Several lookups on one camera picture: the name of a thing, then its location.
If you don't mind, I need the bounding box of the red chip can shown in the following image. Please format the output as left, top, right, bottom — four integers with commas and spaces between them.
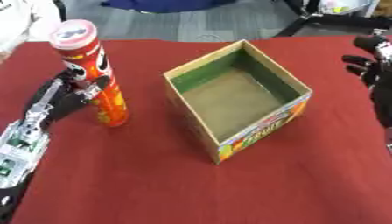
47, 18, 130, 128

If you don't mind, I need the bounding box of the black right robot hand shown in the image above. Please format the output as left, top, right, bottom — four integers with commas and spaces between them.
339, 30, 392, 129

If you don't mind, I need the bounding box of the blue bag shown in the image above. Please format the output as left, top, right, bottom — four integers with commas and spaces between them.
99, 0, 239, 14

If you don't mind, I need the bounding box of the person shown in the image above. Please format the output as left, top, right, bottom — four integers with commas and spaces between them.
0, 0, 65, 60

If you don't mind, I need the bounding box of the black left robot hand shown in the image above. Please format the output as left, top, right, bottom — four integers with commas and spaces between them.
21, 67, 116, 130

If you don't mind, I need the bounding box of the open cardboard box green inside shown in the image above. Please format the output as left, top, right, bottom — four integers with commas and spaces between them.
162, 39, 314, 165

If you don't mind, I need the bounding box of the black tripod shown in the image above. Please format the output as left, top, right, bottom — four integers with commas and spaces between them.
274, 0, 392, 39

